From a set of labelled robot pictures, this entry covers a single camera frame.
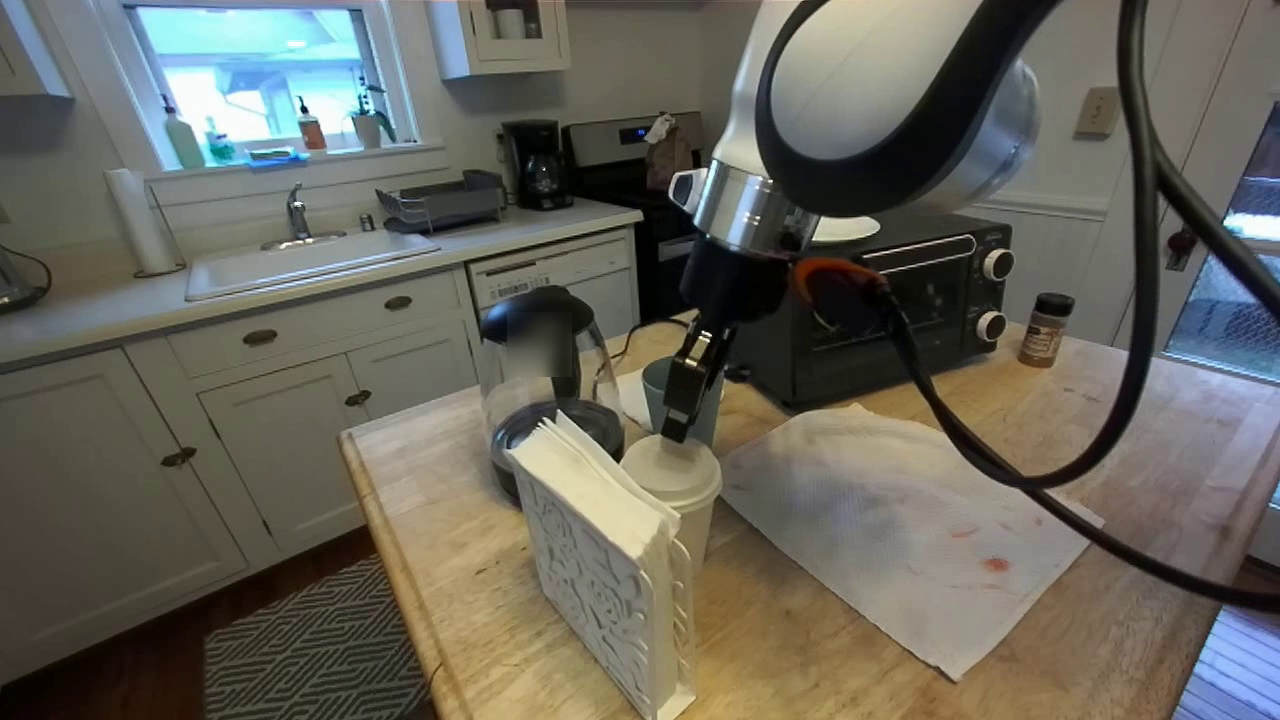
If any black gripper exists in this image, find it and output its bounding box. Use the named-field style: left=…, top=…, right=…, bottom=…
left=662, top=233, right=808, bottom=449

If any white coffee cup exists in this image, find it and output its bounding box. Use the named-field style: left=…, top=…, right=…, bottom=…
left=618, top=432, right=728, bottom=576

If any glass coffee carafe black lid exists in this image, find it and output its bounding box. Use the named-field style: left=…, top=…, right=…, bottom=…
left=471, top=281, right=628, bottom=509

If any black coffee maker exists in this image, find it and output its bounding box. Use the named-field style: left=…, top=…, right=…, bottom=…
left=496, top=116, right=575, bottom=218

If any crumpled white paper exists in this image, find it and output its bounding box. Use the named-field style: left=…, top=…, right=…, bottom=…
left=611, top=359, right=651, bottom=432

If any white napkin stack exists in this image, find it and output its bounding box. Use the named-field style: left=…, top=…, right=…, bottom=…
left=499, top=410, right=683, bottom=565

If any white dishwasher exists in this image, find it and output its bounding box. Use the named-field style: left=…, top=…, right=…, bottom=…
left=464, top=223, right=646, bottom=342

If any stained white cloth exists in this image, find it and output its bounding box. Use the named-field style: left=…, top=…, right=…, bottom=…
left=713, top=400, right=1107, bottom=684

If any brown paper bag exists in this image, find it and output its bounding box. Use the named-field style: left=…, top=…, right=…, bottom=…
left=646, top=108, right=704, bottom=202

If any black kitchen stove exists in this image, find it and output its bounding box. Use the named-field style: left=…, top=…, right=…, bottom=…
left=565, top=108, right=734, bottom=328

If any black toaster oven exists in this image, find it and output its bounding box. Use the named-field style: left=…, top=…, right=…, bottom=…
left=725, top=211, right=1022, bottom=414

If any white patterned napkin holder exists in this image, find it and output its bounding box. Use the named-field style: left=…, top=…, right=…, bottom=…
left=512, top=464, right=701, bottom=720

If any grey dish rack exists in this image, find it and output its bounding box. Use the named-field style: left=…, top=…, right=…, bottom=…
left=371, top=166, right=512, bottom=242

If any brown spice jar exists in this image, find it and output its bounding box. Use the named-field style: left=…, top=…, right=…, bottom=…
left=1018, top=287, right=1082, bottom=373

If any white kitchen sink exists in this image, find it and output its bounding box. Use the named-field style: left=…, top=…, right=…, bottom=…
left=181, top=229, right=443, bottom=303

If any chrome faucet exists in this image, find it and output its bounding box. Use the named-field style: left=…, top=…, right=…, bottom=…
left=282, top=179, right=319, bottom=247

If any orange soap bottle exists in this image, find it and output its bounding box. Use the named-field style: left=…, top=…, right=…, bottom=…
left=293, top=93, right=332, bottom=156

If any grey patterned floor mat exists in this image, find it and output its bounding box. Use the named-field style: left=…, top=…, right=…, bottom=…
left=201, top=556, right=441, bottom=720

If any blue sponge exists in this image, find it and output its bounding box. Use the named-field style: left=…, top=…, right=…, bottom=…
left=246, top=142, right=312, bottom=174

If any white base cabinet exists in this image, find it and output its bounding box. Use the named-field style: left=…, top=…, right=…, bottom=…
left=0, top=266, right=490, bottom=692

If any green small bottle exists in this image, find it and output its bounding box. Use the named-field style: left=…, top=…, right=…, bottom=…
left=201, top=116, right=239, bottom=167

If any white framed window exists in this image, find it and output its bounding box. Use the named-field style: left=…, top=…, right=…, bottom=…
left=88, top=0, right=425, bottom=175

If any white soap bottle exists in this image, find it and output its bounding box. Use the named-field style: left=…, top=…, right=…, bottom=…
left=155, top=93, right=209, bottom=174

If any white paper towel roll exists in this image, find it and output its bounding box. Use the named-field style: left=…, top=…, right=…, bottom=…
left=106, top=166, right=185, bottom=281

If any white wall cabinet glass door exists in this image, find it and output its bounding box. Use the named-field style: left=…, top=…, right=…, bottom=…
left=425, top=0, right=575, bottom=85

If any thick black cable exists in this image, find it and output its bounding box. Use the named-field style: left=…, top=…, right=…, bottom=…
left=932, top=0, right=1280, bottom=491

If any black cable with orange end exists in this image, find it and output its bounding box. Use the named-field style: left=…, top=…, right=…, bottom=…
left=792, top=252, right=1280, bottom=619

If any beige light switch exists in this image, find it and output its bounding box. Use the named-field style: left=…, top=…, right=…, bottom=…
left=1072, top=85, right=1128, bottom=146

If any dark door handle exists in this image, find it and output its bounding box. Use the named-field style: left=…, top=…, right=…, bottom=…
left=1161, top=221, right=1202, bottom=278

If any white plain wall cabinet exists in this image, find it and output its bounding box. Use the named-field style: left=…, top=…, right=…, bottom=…
left=0, top=0, right=76, bottom=106

